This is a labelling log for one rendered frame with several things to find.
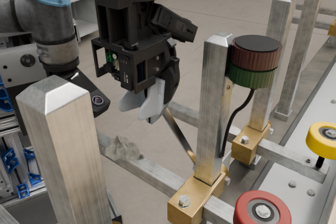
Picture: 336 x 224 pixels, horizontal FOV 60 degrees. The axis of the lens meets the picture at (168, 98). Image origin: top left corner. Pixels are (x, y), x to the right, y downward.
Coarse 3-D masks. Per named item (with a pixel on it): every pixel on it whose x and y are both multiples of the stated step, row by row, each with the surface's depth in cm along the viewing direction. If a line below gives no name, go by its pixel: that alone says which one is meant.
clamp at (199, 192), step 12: (192, 180) 52; (216, 180) 52; (228, 180) 54; (180, 192) 50; (192, 192) 50; (204, 192) 50; (216, 192) 52; (168, 204) 48; (192, 204) 48; (204, 204) 49; (168, 216) 50; (180, 216) 48; (192, 216) 46
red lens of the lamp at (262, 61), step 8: (232, 40) 37; (232, 48) 36; (240, 48) 35; (280, 48) 35; (232, 56) 36; (240, 56) 35; (248, 56) 34; (256, 56) 34; (264, 56) 34; (272, 56) 34; (240, 64) 35; (248, 64) 35; (256, 64) 34; (264, 64) 34; (272, 64) 35
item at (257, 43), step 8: (240, 40) 36; (248, 40) 36; (256, 40) 36; (264, 40) 36; (272, 40) 36; (248, 48) 34; (256, 48) 34; (264, 48) 34; (272, 48) 34; (224, 80) 39; (224, 88) 40; (256, 88) 39; (248, 96) 40; (232, 112) 43; (224, 136) 46; (224, 144) 47
